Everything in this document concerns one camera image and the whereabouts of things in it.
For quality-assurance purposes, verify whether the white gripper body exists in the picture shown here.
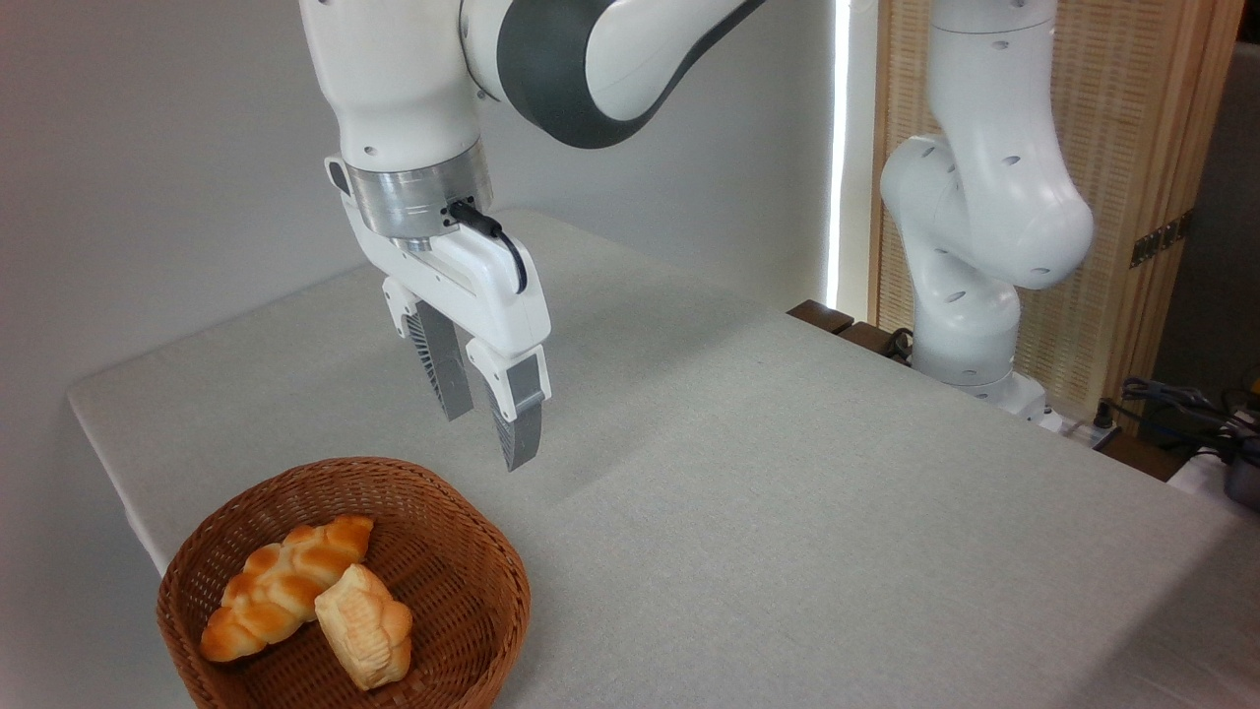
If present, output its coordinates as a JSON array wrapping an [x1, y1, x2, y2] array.
[[324, 155, 553, 359]]

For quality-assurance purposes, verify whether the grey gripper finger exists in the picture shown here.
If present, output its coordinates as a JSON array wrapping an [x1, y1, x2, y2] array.
[[465, 338, 550, 473], [381, 277, 475, 422]]

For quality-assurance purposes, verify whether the pale rectangular bread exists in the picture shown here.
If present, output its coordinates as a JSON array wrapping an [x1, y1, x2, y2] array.
[[314, 563, 414, 691]]

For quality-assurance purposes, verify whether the braided golden bread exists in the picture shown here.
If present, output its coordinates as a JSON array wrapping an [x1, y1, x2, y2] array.
[[200, 515, 375, 664]]

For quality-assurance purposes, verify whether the brown wicker basket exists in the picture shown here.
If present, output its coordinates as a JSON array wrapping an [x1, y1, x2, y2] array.
[[156, 456, 533, 709]]

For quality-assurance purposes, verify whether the grey fabric tablecloth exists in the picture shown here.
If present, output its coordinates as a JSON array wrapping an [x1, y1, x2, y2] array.
[[67, 207, 1260, 709]]

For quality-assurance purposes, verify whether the white power strip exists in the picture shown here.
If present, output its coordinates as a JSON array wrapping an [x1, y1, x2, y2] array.
[[1041, 406, 1123, 452]]

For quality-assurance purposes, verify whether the dark metal screen hinge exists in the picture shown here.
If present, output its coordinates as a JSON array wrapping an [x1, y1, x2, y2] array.
[[1129, 210, 1195, 269]]

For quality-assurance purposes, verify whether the wooden bamboo folding screen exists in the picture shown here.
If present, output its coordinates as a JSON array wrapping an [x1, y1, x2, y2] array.
[[868, 0, 1246, 426]]

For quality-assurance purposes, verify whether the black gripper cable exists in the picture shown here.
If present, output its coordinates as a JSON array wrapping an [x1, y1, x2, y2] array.
[[448, 200, 530, 296]]

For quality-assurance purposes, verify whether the black cable bundle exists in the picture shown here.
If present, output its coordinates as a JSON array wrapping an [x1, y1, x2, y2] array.
[[1120, 375, 1260, 466]]

